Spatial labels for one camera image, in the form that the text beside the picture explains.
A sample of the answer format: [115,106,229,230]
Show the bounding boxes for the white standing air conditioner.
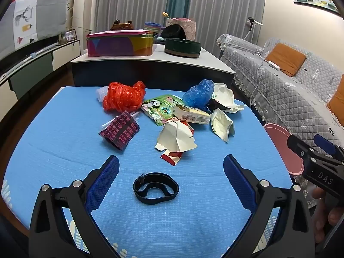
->
[73,0,100,37]

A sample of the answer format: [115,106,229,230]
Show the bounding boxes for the black round hat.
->
[160,24,186,40]

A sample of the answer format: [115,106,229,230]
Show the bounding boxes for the white cable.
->
[249,45,270,108]

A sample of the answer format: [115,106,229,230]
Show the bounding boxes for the white stand lamp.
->
[246,17,264,44]

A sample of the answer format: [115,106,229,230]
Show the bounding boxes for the grey curtain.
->
[188,0,267,49]
[95,0,172,33]

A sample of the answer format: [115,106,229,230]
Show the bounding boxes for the grey quilted sofa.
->
[216,34,344,209]

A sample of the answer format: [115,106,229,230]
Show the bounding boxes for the purple patterned wrapper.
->
[98,111,141,150]

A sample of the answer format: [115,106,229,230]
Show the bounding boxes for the brown teapot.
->
[110,20,134,31]

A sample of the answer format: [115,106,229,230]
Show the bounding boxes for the small photo frame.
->
[62,29,78,42]

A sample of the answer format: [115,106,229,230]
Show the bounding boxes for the orange cushion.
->
[265,43,307,77]
[326,74,344,127]

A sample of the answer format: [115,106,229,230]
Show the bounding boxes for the green panda snack pouch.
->
[140,94,186,126]

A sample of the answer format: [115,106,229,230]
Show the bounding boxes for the thin-stemmed green plant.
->
[66,0,92,33]

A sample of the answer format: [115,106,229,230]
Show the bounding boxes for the white foam net sleeve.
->
[96,87,109,103]

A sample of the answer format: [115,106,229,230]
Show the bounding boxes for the crushed white paper cup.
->
[210,108,235,143]

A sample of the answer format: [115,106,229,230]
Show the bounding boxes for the colourful rectangular tin box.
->
[86,30,158,58]

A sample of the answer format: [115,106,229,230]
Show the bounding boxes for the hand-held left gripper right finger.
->
[223,154,315,258]

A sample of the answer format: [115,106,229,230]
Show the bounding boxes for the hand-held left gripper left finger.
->
[29,154,121,258]

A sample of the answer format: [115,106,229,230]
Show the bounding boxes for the pink plastic bin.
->
[263,123,306,175]

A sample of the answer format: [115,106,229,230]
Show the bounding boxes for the grey deer-print cover cloth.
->
[0,0,68,57]

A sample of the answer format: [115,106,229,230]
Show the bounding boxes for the clear-wrapped white straws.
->
[101,111,140,130]

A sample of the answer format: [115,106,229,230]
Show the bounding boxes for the person's right hand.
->
[312,187,344,244]

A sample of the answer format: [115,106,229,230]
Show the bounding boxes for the white and green cabinet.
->
[0,39,81,100]

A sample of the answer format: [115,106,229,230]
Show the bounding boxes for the stack of colourful bowls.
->
[144,22,162,33]

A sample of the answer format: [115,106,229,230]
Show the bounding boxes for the dark green round tin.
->
[164,38,202,58]

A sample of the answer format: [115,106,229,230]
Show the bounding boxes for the white paper packaging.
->
[210,83,247,114]

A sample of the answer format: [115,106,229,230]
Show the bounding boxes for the white-topped dark coffee table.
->
[70,44,236,89]

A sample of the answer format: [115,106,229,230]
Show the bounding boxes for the white rod with blue bead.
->
[0,45,58,81]

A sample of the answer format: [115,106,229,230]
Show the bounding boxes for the red plastic bag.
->
[103,81,146,112]

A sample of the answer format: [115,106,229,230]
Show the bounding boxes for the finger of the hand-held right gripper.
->
[286,134,315,164]
[313,134,339,157]

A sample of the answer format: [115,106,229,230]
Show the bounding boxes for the blue plastic bag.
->
[182,79,215,111]

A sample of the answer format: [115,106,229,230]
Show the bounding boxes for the black elastic hair band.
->
[133,172,180,204]

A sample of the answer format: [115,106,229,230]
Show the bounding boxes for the yellow tissue pack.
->
[173,104,211,125]

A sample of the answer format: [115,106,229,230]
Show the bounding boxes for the red white carton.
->
[154,118,198,166]

